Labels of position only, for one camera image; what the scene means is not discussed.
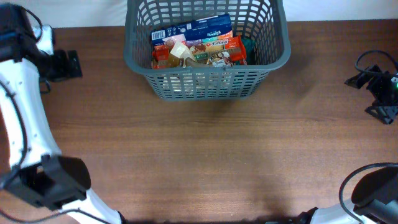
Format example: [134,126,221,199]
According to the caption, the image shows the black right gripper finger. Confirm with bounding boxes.
[345,73,372,89]
[365,106,397,124]

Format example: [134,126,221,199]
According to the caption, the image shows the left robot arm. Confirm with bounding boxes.
[1,2,125,223]

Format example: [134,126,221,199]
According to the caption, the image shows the blue pasta packet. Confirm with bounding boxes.
[150,14,233,46]

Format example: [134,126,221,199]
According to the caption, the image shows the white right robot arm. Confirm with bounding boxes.
[293,65,397,223]

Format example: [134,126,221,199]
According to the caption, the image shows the San Remo spaghetti packet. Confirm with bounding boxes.
[151,36,247,69]

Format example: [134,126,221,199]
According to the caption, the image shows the brown pastry snack bag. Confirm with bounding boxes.
[167,41,233,68]

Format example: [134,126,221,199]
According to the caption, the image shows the grey plastic basket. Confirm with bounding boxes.
[124,0,291,101]

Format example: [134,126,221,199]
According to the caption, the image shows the green coffee mix bag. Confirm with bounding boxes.
[236,38,256,65]

